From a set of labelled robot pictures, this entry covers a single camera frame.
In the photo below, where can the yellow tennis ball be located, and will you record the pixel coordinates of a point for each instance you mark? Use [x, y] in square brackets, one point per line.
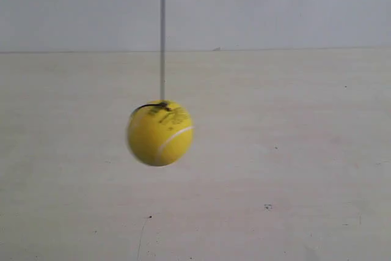
[159, 132]

